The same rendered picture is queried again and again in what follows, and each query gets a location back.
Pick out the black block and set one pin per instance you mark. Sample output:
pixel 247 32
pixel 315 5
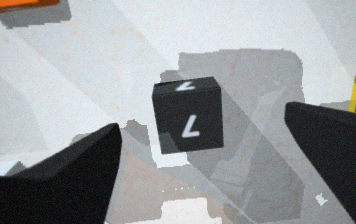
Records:
pixel 188 115

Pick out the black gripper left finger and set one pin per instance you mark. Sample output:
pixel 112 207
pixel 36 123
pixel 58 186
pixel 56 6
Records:
pixel 73 186

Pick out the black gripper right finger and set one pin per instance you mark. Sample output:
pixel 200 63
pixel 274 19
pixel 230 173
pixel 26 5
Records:
pixel 327 137

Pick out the yellow block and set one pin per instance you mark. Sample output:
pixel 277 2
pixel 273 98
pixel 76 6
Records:
pixel 352 107

